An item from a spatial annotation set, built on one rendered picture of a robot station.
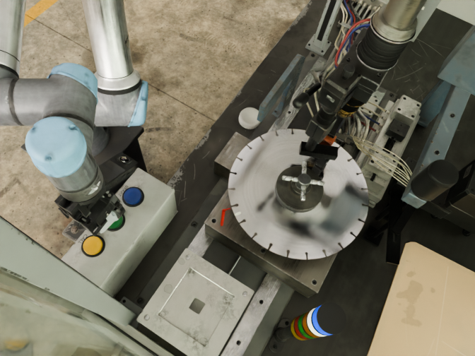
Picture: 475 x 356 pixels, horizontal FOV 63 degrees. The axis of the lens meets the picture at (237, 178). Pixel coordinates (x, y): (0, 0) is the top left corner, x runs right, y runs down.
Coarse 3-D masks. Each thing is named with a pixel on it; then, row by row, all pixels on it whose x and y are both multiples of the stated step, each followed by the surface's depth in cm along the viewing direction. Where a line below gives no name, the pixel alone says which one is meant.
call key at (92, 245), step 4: (88, 240) 84; (92, 240) 84; (96, 240) 84; (100, 240) 84; (84, 244) 84; (88, 244) 84; (92, 244) 84; (96, 244) 84; (100, 244) 84; (84, 248) 83; (88, 248) 83; (92, 248) 84; (96, 248) 84; (100, 248) 84; (88, 252) 83; (92, 252) 83; (96, 252) 83
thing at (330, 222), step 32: (256, 160) 91; (288, 160) 92; (352, 160) 94; (256, 192) 88; (352, 192) 90; (256, 224) 85; (288, 224) 85; (320, 224) 86; (352, 224) 86; (288, 256) 82; (320, 256) 83
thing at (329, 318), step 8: (328, 304) 58; (336, 304) 58; (320, 312) 57; (328, 312) 58; (336, 312) 58; (344, 312) 58; (312, 320) 59; (320, 320) 57; (328, 320) 57; (336, 320) 57; (344, 320) 57; (320, 328) 57; (328, 328) 57; (336, 328) 57
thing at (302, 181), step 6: (306, 162) 87; (306, 168) 86; (300, 174) 85; (306, 174) 85; (288, 180) 85; (294, 180) 85; (300, 180) 84; (306, 180) 84; (312, 180) 85; (300, 186) 85; (306, 186) 85; (300, 198) 83
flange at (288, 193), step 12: (288, 168) 90; (300, 168) 90; (276, 180) 89; (276, 192) 88; (288, 192) 87; (300, 192) 86; (312, 192) 88; (288, 204) 86; (300, 204) 86; (312, 204) 87
